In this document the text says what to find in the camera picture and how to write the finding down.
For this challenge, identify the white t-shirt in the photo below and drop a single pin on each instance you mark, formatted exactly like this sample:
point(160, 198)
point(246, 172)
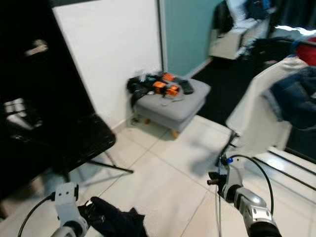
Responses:
point(256, 113)

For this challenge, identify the black remote controller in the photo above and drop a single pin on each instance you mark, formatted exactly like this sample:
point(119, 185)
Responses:
point(186, 86)

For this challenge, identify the orange black device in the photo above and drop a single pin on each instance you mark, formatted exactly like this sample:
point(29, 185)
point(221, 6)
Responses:
point(159, 87)
point(173, 90)
point(168, 77)

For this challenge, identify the dark blue denim shorts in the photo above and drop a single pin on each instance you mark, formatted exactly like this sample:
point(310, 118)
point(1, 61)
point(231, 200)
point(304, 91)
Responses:
point(296, 98)

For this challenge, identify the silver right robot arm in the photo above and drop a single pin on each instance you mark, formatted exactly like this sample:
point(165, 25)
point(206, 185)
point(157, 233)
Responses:
point(256, 217)

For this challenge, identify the dark navy garment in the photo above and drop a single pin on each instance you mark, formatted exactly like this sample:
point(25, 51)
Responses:
point(118, 222)

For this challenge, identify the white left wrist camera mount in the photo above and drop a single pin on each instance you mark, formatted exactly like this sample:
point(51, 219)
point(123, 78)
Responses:
point(66, 202)

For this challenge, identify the black door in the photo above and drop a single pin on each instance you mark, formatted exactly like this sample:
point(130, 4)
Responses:
point(29, 123)

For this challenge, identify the red flag with yellow star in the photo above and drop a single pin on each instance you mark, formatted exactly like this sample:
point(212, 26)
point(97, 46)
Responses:
point(308, 47)

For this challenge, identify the dark curtain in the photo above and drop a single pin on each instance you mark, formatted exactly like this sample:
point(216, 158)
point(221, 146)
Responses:
point(296, 11)

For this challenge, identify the black folding chair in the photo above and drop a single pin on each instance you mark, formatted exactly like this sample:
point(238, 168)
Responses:
point(79, 143)

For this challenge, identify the white shelf unit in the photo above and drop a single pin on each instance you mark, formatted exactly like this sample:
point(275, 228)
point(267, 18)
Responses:
point(227, 47)

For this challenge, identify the black backpack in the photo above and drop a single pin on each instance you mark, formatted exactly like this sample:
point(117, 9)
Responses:
point(222, 17)
point(259, 9)

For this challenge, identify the grey padded ottoman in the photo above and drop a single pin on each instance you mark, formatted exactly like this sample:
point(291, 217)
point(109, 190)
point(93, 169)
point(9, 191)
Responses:
point(173, 106)

